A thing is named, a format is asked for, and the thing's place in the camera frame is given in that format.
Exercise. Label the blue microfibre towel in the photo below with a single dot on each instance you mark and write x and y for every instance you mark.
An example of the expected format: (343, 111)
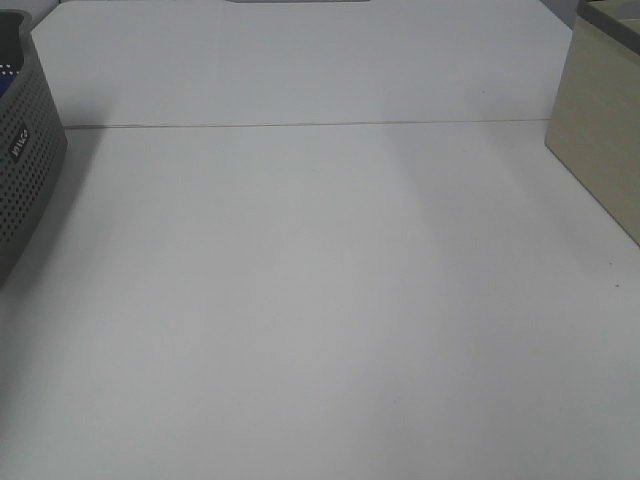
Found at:
(7, 76)

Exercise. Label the beige fabric storage box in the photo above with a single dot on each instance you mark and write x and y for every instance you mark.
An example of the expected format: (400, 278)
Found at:
(594, 126)

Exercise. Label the grey perforated plastic basket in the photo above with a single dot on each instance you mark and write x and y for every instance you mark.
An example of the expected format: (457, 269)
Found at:
(33, 141)

